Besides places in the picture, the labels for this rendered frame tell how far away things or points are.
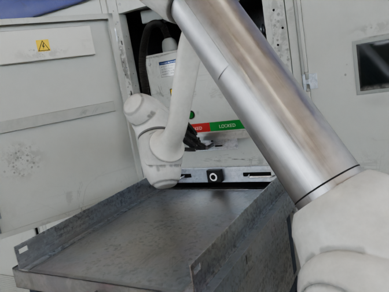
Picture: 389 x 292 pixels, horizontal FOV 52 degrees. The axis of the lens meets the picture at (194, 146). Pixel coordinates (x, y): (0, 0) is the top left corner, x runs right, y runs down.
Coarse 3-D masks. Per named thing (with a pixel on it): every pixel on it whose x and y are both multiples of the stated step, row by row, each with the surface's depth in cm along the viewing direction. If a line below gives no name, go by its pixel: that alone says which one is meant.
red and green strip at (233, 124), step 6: (234, 120) 147; (192, 126) 156; (198, 126) 155; (204, 126) 154; (210, 126) 152; (216, 126) 151; (222, 126) 150; (228, 126) 149; (234, 126) 148; (240, 126) 146; (198, 132) 156
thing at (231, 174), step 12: (192, 168) 160; (204, 168) 157; (216, 168) 154; (228, 168) 152; (240, 168) 149; (252, 168) 147; (264, 168) 145; (180, 180) 164; (192, 180) 161; (204, 180) 158; (228, 180) 153; (240, 180) 150; (252, 180) 148; (264, 180) 146
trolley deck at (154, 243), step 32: (160, 192) 161; (192, 192) 154; (224, 192) 147; (256, 192) 141; (128, 224) 130; (160, 224) 126; (192, 224) 121; (224, 224) 117; (64, 256) 113; (96, 256) 109; (128, 256) 106; (160, 256) 103; (192, 256) 100; (256, 256) 103; (32, 288) 108; (64, 288) 101; (96, 288) 95; (128, 288) 90; (160, 288) 87; (224, 288) 86
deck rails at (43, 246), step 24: (120, 192) 147; (144, 192) 159; (264, 192) 120; (72, 216) 126; (96, 216) 135; (240, 216) 104; (264, 216) 118; (48, 240) 117; (72, 240) 123; (216, 240) 91; (240, 240) 103; (24, 264) 110; (192, 264) 81; (216, 264) 90; (192, 288) 84
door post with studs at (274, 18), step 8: (264, 0) 128; (272, 0) 127; (280, 0) 126; (264, 8) 129; (272, 8) 127; (280, 8) 126; (264, 16) 129; (272, 16) 128; (280, 16) 127; (272, 24) 128; (280, 24) 127; (272, 32) 129; (280, 32) 128; (272, 40) 130; (280, 40) 128; (280, 48) 129; (280, 56) 130; (288, 56) 128; (288, 64) 129; (296, 208) 139
